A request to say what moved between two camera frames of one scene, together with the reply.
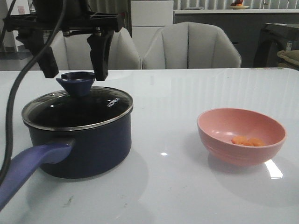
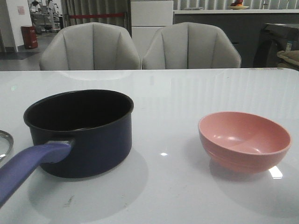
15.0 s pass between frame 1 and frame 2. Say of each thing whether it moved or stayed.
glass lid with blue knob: moved
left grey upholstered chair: stayed
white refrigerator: stayed
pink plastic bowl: moved
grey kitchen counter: stayed
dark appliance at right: stayed
